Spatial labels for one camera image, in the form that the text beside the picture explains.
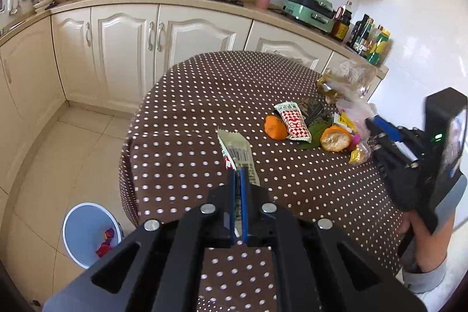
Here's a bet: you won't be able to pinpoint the person's right forearm grey sleeve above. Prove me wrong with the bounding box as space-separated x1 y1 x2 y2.
402 251 459 294

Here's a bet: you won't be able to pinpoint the shiny gold crumpled wrapper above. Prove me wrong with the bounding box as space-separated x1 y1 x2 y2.
317 75 339 96

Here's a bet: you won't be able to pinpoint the gold foil wrapper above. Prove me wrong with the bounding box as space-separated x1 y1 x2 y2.
349 143 372 165

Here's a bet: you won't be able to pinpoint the green leaf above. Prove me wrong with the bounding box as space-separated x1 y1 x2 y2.
298 122 333 150

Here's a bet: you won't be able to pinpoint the yellow white sachet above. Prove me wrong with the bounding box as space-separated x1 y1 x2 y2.
333 113 357 134

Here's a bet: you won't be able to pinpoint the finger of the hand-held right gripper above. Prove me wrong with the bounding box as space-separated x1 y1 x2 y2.
371 137 421 188
367 114 425 152

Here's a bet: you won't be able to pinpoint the green electric cooker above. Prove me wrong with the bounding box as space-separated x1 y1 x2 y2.
281 0 336 30

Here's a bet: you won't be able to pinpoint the dark sauce bottles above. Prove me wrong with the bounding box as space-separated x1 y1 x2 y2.
349 14 375 55

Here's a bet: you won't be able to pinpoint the red white checkered packet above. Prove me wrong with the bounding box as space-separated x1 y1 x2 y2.
274 102 312 143

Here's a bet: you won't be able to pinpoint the dark green packet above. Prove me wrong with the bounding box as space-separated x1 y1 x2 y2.
298 97 332 126

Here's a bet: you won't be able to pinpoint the person's right hand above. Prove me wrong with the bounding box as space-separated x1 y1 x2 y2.
398 211 455 273

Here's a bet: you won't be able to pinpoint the light blue trash bin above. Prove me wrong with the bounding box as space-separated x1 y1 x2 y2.
62 202 123 269

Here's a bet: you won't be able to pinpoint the clear plastic bag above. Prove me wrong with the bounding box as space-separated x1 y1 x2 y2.
336 98 377 144

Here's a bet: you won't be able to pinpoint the cream lower kitchen cabinets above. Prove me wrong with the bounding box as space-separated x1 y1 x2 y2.
0 3 388 166

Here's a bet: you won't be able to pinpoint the crumpled bag with bread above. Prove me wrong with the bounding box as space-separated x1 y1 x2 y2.
322 60 379 104

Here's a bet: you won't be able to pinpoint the green yellow bottle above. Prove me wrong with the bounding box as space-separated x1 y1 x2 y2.
367 27 392 66

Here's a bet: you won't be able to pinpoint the red crumpled wrapper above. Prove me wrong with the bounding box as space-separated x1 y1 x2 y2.
96 228 116 258

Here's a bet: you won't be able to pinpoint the white green snack wrapper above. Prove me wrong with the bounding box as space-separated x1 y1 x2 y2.
217 129 261 239

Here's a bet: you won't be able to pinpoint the brown dotted tablecloth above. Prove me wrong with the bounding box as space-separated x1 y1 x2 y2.
119 51 414 312

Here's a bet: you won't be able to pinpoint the large cooking oil bottle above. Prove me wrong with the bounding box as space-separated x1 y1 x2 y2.
331 1 353 42

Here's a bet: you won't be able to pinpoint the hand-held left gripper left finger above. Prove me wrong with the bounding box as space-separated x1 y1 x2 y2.
42 169 238 312

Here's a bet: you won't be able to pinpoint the tangerine peel with white pith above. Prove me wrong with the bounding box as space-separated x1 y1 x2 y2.
320 125 352 152

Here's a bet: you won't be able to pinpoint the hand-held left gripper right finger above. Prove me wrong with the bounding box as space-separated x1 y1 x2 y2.
239 168 428 312

